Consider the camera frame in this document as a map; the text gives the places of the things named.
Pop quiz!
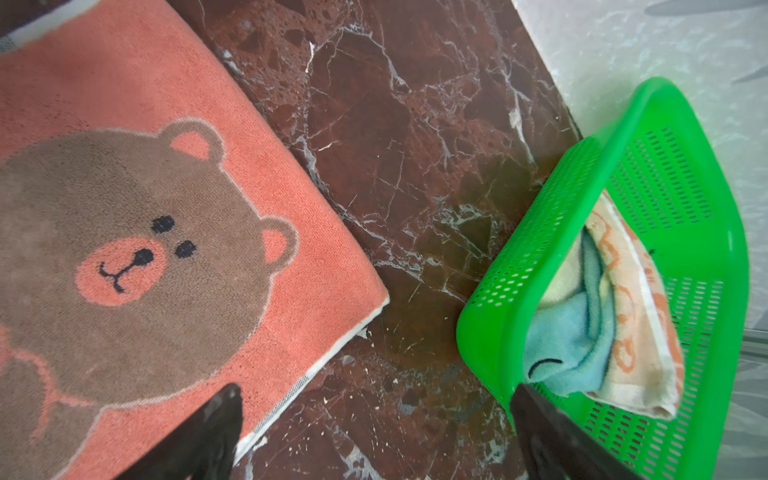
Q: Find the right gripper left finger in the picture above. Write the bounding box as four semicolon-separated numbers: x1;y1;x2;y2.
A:
118;383;243;480

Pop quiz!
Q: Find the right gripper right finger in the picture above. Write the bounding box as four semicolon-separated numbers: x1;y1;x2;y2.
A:
509;384;640;480

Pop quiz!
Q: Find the pink brown bear towel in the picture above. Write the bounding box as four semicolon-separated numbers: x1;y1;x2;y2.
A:
1;1;389;479

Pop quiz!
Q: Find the light blue towel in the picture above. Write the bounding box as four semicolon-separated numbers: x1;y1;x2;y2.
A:
523;231;617;396

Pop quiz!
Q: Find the cream orange patterned towel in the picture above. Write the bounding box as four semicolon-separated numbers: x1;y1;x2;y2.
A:
566;193;685;420

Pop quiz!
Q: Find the green perforated plastic basket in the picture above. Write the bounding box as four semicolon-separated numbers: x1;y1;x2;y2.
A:
456;77;749;479

